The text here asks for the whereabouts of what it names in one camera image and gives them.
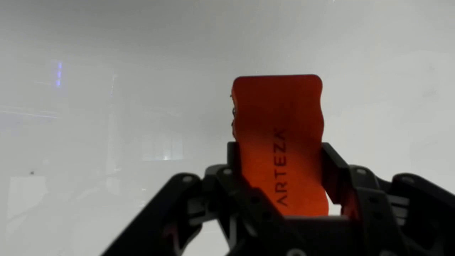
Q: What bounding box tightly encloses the orange whiteboard eraser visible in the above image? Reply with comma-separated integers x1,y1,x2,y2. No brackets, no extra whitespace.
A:
232,74,328,216

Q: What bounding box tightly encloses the large white wall whiteboard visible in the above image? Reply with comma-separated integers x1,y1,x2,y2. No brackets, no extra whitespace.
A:
0,0,455,256

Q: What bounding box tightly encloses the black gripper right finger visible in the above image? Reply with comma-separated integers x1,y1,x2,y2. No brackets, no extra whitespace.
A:
321,142,455,256

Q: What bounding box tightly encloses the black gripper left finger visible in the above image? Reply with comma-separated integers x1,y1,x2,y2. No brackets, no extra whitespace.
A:
101,142,284,256

